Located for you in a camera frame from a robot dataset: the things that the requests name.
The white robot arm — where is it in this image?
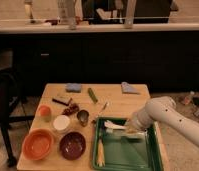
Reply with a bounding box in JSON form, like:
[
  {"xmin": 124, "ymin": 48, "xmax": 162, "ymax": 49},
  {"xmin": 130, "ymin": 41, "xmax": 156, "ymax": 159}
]
[{"xmin": 125, "ymin": 96, "xmax": 199, "ymax": 148}]

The green plastic tray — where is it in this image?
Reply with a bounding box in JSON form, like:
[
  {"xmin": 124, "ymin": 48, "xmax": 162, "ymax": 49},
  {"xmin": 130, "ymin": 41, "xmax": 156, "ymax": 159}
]
[{"xmin": 92, "ymin": 117, "xmax": 164, "ymax": 171}]

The metal spoon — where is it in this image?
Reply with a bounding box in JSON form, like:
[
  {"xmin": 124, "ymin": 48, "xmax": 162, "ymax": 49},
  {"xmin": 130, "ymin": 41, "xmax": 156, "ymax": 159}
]
[{"xmin": 99, "ymin": 102, "xmax": 109, "ymax": 115}]

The grey folded cloth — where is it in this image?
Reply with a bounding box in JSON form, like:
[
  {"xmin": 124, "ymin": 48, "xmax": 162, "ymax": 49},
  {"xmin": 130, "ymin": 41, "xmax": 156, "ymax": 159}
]
[{"xmin": 121, "ymin": 82, "xmax": 138, "ymax": 94}]

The yellow corn cob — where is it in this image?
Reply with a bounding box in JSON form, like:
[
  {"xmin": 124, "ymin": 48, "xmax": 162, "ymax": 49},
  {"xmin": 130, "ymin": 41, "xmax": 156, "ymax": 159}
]
[{"xmin": 97, "ymin": 139, "xmax": 105, "ymax": 167}]

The green cucumber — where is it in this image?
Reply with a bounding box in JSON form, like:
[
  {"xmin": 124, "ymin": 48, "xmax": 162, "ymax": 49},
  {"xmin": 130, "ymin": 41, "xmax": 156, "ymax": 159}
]
[{"xmin": 88, "ymin": 88, "xmax": 98, "ymax": 103}]

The small metal cup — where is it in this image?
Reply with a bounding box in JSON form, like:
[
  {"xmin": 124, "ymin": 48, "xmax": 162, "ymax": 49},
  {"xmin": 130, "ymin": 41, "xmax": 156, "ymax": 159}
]
[{"xmin": 77, "ymin": 110, "xmax": 89, "ymax": 127}]

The brown dried food piece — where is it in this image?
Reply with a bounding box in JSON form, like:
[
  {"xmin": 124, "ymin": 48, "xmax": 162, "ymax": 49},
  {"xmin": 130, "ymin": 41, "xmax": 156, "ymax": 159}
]
[{"xmin": 62, "ymin": 103, "xmax": 79, "ymax": 116}]

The dark purple bowl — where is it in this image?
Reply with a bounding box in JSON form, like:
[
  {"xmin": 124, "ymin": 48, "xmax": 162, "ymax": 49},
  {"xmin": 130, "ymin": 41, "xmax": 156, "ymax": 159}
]
[{"xmin": 59, "ymin": 132, "xmax": 86, "ymax": 160}]

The white round container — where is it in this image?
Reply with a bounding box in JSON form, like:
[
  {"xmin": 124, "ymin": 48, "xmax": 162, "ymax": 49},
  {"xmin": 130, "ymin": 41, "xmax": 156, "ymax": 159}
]
[{"xmin": 53, "ymin": 115, "xmax": 70, "ymax": 133}]

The blue sponge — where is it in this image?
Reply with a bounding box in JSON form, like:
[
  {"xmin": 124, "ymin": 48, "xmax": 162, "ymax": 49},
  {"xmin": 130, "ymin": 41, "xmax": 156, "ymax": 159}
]
[{"xmin": 66, "ymin": 83, "xmax": 82, "ymax": 93}]

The black rectangular bar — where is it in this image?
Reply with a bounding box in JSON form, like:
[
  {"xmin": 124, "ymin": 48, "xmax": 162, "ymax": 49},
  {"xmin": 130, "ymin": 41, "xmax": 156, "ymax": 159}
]
[{"xmin": 52, "ymin": 98, "xmax": 71, "ymax": 106}]

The orange plastic cup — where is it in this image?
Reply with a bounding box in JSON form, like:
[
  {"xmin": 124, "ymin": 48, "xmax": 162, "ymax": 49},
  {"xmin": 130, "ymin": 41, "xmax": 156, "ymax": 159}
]
[{"xmin": 38, "ymin": 105, "xmax": 52, "ymax": 122}]

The orange bowl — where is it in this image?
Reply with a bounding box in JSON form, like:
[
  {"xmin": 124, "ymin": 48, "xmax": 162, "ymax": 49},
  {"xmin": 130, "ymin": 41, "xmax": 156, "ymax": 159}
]
[{"xmin": 22, "ymin": 129, "xmax": 54, "ymax": 161}]

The black chair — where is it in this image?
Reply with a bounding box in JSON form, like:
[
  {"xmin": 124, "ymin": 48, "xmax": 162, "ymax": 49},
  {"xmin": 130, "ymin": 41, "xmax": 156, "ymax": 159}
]
[{"xmin": 0, "ymin": 73, "xmax": 34, "ymax": 167}]

